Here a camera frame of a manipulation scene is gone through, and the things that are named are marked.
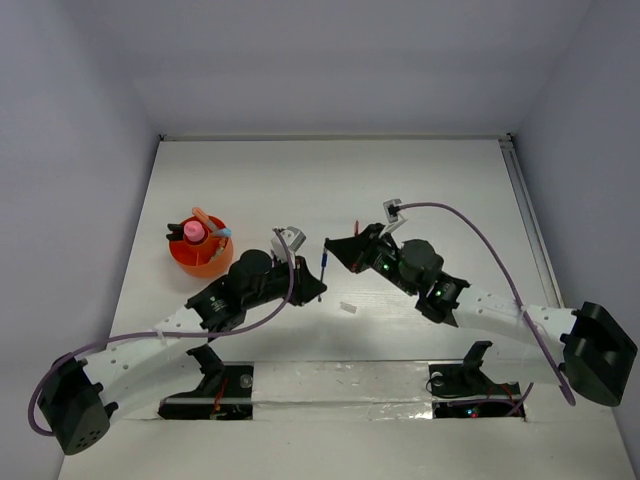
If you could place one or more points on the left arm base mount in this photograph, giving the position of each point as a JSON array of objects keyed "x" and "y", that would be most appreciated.
[{"x": 224, "y": 392}]

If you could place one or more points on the orange pen holder cup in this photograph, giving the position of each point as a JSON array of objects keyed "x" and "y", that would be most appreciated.
[{"x": 194, "y": 259}]

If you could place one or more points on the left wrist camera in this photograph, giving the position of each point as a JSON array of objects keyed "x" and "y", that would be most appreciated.
[{"x": 286, "y": 242}]

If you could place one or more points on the black green-capped highlighter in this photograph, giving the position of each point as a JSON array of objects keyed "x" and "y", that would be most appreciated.
[{"x": 176, "y": 232}]

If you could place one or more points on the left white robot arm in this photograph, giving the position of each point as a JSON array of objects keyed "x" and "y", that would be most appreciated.
[{"x": 88, "y": 390}]

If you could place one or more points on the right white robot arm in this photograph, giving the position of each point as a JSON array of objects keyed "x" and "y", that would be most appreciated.
[{"x": 586, "y": 346}]

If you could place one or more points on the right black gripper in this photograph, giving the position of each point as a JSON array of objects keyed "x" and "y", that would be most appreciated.
[{"x": 353, "y": 252}]

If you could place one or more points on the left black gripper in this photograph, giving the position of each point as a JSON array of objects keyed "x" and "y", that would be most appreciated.
[{"x": 308, "y": 285}]

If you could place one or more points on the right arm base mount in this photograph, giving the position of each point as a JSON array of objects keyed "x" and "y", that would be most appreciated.
[{"x": 460, "y": 390}]

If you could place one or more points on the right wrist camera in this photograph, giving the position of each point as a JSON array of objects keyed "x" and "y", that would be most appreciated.
[{"x": 395, "y": 219}]

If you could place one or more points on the blue ballpoint pen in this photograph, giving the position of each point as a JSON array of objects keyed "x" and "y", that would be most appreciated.
[{"x": 324, "y": 262}]

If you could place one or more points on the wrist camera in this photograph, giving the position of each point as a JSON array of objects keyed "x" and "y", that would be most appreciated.
[
  {"x": 395, "y": 219},
  {"x": 286, "y": 242}
]

